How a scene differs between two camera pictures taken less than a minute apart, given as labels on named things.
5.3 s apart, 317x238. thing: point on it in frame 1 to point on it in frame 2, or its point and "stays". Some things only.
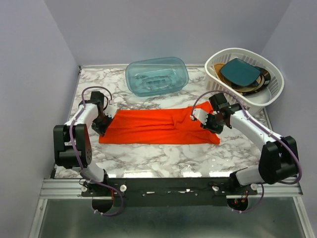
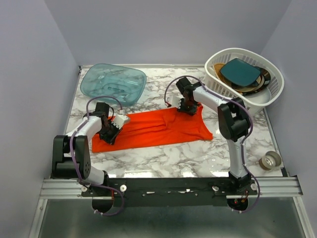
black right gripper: x=217 y=131 to x=191 y=112
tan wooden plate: x=217 y=67 stays
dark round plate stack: x=263 y=81 stays
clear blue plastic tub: x=156 y=76 to x=99 y=80
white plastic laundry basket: x=256 y=81 stays
